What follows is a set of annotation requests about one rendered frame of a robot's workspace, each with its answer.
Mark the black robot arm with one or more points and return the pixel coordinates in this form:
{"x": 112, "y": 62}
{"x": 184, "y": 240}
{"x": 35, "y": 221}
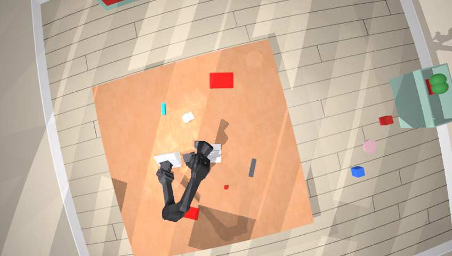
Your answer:
{"x": 175, "y": 211}

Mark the grey flat bar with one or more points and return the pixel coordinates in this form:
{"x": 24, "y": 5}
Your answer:
{"x": 251, "y": 172}

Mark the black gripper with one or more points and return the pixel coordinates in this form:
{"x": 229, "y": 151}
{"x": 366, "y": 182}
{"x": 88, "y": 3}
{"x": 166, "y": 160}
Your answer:
{"x": 197, "y": 144}

